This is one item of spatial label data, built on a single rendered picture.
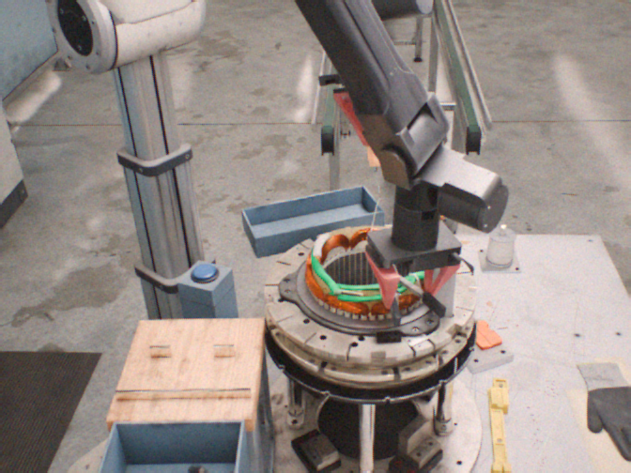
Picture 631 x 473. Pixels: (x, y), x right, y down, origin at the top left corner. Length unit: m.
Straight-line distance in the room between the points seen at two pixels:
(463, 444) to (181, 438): 0.50
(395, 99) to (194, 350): 0.49
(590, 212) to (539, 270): 1.82
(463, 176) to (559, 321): 0.81
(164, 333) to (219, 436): 0.20
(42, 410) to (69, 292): 0.67
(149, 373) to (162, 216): 0.42
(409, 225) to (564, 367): 0.69
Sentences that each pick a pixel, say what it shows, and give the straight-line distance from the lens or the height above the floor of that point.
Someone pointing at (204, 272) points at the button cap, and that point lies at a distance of 1.21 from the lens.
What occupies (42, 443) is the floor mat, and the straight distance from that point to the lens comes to 2.47.
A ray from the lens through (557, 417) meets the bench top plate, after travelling 1.35.
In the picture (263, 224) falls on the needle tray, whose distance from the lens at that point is 1.35.
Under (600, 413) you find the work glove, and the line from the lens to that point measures 1.36.
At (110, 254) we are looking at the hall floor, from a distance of 3.24.
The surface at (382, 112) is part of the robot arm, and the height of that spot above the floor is 1.46.
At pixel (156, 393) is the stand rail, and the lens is 0.96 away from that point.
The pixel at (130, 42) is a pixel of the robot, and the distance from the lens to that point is 1.17.
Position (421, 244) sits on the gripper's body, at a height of 1.27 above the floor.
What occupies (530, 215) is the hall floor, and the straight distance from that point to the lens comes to 3.39.
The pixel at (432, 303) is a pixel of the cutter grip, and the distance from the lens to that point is 0.92.
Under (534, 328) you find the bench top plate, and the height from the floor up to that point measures 0.78.
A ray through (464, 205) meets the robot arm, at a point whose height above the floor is 1.35.
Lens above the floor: 1.75
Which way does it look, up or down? 33 degrees down
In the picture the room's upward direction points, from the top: 3 degrees counter-clockwise
